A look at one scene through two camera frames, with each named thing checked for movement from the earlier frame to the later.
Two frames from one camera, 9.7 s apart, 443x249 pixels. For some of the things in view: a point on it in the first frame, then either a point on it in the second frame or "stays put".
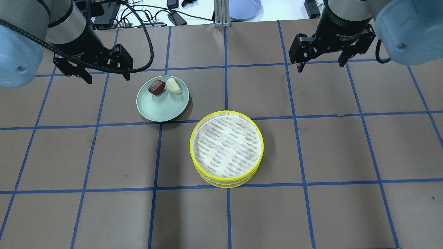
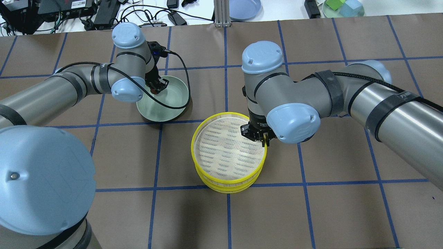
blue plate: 245,10 stays put
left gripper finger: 123,62 to 164,82
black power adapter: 176,19 stays put
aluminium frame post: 222,13 stays put
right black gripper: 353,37 to 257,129
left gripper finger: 69,70 to 150,86
